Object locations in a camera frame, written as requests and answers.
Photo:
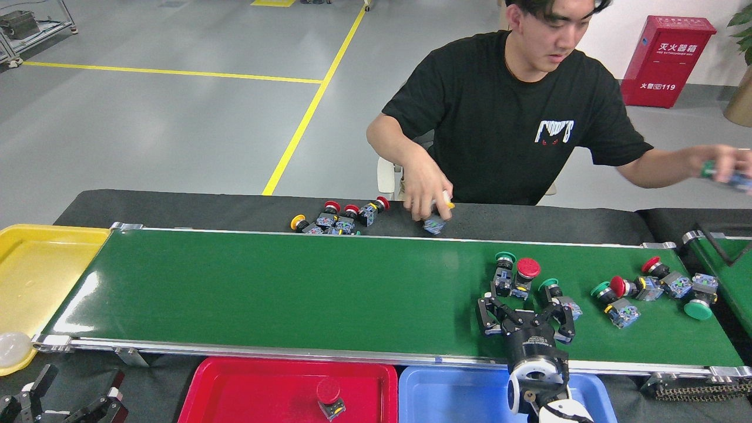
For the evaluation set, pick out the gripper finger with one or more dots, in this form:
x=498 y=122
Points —
x=111 y=411
x=23 y=405

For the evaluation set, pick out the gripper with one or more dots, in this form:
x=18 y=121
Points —
x=534 y=343

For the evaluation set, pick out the green push button switch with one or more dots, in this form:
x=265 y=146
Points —
x=504 y=257
x=698 y=309
x=743 y=183
x=549 y=284
x=600 y=289

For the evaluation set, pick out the yellow push button switch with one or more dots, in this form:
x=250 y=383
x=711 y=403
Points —
x=298 y=222
x=435 y=225

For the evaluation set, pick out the person's right forearm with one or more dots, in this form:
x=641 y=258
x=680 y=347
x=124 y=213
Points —
x=393 y=150

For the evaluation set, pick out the person's left forearm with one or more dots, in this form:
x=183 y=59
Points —
x=658 y=170

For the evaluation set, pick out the blue plastic tray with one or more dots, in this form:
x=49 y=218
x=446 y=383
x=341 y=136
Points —
x=452 y=399

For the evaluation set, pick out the yellow plastic tray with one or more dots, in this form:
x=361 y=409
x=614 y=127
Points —
x=41 y=270

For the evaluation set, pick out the red plastic tray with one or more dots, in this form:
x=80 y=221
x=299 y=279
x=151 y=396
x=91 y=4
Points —
x=258 y=393

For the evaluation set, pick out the green conveyor with black guide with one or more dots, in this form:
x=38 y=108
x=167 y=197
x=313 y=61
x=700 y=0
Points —
x=737 y=294

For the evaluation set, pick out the long green conveyor belt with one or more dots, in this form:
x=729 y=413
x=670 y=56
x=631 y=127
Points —
x=294 y=288

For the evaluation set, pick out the person's right hand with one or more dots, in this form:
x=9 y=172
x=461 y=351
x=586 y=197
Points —
x=429 y=194

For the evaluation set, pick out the person's left hand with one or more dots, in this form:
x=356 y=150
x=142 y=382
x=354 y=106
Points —
x=725 y=160

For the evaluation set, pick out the translucent white dome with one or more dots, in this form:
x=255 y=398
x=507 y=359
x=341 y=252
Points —
x=13 y=349

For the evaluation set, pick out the small black table cover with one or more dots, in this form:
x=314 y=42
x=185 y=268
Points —
x=664 y=220

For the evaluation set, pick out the grey office chair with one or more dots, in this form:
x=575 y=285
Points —
x=386 y=176

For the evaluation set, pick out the large black table cover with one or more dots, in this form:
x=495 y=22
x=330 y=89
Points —
x=176 y=208

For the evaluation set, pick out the person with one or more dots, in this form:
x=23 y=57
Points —
x=517 y=94

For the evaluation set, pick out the red fire extinguisher cabinet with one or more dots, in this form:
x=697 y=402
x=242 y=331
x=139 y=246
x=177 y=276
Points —
x=667 y=59

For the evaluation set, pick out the gold plant pot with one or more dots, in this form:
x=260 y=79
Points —
x=741 y=103

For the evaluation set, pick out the green leafy plant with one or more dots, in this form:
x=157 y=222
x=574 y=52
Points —
x=745 y=29

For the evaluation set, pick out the metal rack cart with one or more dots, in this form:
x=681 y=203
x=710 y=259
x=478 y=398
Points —
x=17 y=24

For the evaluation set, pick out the black triangular guide bracket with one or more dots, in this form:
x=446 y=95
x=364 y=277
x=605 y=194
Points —
x=714 y=245

